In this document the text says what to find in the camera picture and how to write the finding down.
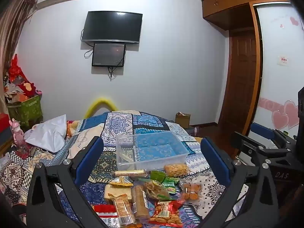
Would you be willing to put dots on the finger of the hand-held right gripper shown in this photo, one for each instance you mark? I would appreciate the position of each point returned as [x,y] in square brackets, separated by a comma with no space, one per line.
[260,128]
[242,141]

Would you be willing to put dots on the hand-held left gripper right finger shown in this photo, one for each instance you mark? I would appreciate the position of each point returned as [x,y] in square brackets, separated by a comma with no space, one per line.
[213,156]

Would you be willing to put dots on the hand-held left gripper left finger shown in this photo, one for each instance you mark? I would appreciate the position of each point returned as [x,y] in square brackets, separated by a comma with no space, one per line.
[91,156]

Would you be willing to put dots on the small yellow snack packet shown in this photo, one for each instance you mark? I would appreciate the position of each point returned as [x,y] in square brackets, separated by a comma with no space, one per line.
[121,181]

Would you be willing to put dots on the clear puffed snack packet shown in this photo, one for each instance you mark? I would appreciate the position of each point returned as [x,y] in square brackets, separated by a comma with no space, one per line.
[177,169]

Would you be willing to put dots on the long tan biscuit bar packet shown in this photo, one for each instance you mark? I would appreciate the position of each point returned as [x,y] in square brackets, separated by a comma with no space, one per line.
[129,173]

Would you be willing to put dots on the round orange cracker packet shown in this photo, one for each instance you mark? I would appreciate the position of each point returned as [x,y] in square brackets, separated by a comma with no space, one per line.
[190,191]

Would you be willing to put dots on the pale yellow wafer packet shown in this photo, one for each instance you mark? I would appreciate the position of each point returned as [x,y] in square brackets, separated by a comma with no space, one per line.
[117,191]

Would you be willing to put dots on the small green candy packet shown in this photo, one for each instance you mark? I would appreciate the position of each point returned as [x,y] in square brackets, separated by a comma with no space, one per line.
[169,181]

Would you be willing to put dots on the green snack packet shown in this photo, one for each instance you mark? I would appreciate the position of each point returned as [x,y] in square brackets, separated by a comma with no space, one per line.
[157,176]

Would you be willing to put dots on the red and white snack packet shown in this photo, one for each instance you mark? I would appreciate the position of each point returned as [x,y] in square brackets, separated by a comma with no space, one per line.
[105,215]

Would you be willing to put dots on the clear plastic container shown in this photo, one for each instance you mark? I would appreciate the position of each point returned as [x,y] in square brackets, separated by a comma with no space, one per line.
[152,147]

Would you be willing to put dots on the clear long biscuit packet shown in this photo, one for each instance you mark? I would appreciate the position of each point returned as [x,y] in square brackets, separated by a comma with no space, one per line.
[121,211]

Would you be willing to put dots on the brown biscuit roll packet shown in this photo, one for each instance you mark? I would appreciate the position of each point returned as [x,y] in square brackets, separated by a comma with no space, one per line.
[139,201]

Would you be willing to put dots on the clear bag with green strip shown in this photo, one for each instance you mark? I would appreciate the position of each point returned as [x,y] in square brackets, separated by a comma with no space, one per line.
[154,191]

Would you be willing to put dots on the red peanut packet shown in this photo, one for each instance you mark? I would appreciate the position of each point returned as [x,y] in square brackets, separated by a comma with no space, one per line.
[166,212]

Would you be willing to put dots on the brown cardboard box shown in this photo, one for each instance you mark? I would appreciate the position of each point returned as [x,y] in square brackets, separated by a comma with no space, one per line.
[182,121]

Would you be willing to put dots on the white plastic bag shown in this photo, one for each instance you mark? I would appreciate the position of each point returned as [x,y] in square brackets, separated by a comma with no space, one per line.
[47,133]

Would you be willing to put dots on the brown wooden door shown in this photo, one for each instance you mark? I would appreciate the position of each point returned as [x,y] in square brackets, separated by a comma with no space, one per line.
[239,76]

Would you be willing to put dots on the yellow fuzzy hoop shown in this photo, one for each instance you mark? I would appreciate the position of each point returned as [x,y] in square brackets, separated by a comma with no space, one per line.
[102,99]

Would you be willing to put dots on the patchwork printed blanket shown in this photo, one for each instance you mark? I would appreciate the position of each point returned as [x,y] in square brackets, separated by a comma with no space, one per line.
[147,121]

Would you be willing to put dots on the white and red sticker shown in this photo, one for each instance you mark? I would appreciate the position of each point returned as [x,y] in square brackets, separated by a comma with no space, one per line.
[283,60]

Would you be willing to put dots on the white wardrobe with pink hearts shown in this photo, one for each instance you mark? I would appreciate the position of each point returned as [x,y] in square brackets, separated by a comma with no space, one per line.
[275,52]

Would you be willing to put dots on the pink toy figure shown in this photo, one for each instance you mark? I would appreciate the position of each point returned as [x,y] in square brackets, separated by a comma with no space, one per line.
[16,130]

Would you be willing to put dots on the red box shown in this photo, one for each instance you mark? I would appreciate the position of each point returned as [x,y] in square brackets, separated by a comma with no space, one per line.
[4,128]

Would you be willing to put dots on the pile of red decorations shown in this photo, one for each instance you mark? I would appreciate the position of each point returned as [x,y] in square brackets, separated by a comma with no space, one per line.
[17,76]

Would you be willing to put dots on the wooden overhead cabinet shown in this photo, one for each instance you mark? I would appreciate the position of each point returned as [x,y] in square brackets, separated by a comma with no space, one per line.
[228,7]

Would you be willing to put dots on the beige striped curtain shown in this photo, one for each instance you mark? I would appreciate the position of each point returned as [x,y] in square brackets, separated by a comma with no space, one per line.
[11,28]

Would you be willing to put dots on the small black wall monitor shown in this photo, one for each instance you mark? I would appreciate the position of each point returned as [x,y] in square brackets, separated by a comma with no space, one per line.
[108,54]

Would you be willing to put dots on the black wall television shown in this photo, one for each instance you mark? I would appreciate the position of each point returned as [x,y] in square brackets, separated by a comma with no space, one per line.
[111,26]

